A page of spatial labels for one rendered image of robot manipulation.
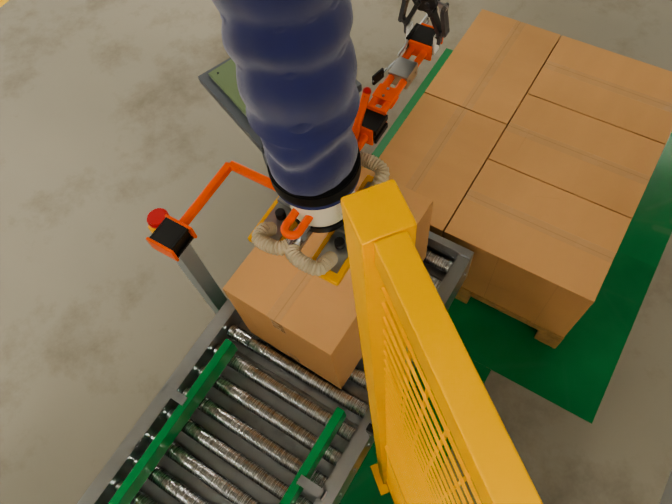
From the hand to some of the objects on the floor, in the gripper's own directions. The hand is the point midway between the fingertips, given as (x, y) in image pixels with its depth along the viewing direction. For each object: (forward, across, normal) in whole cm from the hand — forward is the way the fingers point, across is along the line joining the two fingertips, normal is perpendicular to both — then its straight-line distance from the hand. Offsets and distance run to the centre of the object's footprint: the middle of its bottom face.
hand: (422, 40), depth 168 cm
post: (+127, -49, -80) cm, 158 cm away
